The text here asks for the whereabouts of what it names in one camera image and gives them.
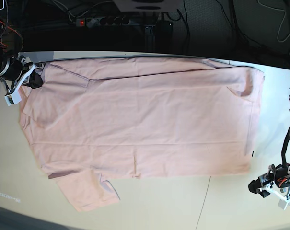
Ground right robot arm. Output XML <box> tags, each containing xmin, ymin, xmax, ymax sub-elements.
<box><xmin>0</xmin><ymin>0</ymin><xmax>44</xmax><ymax>94</ymax></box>

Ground black power strip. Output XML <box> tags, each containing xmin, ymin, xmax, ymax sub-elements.
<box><xmin>75</xmin><ymin>16</ymin><xmax>131</xmax><ymax>28</ymax></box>

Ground white label sticker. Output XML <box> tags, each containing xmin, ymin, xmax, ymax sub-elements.
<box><xmin>0</xmin><ymin>190</ymin><xmax>19</xmax><ymax>197</ymax></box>

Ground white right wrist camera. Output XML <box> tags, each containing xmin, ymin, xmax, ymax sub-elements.
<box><xmin>4</xmin><ymin>90</ymin><xmax>22</xmax><ymax>106</ymax></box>

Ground pink T-shirt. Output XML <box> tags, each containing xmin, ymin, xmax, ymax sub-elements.
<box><xmin>20</xmin><ymin>56</ymin><xmax>264</xmax><ymax>211</ymax></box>

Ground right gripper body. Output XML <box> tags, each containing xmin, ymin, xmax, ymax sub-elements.
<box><xmin>0</xmin><ymin>56</ymin><xmax>36</xmax><ymax>92</ymax></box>

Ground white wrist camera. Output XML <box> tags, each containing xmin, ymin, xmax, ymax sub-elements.
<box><xmin>278</xmin><ymin>196</ymin><xmax>290</xmax><ymax>210</ymax></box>
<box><xmin>4</xmin><ymin>90</ymin><xmax>22</xmax><ymax>106</ymax></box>

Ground black power adapter box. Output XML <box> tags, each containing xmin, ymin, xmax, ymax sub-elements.
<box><xmin>156</xmin><ymin>20</ymin><xmax>173</xmax><ymax>36</ymax></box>

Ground aluminium table leg post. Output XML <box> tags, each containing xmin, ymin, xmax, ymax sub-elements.
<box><xmin>144</xmin><ymin>25</ymin><xmax>155</xmax><ymax>53</ymax></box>

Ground grey box with oval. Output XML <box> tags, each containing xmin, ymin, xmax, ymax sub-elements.
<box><xmin>113</xmin><ymin>0</ymin><xmax>183</xmax><ymax>12</ymax></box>

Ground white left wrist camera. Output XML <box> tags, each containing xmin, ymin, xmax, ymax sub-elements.
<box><xmin>278</xmin><ymin>196</ymin><xmax>290</xmax><ymax>210</ymax></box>

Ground grey cable on floor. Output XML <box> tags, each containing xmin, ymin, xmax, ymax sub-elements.
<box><xmin>257</xmin><ymin>0</ymin><xmax>290</xmax><ymax>43</ymax></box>

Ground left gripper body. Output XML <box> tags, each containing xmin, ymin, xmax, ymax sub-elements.
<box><xmin>258</xmin><ymin>164</ymin><xmax>290</xmax><ymax>196</ymax></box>

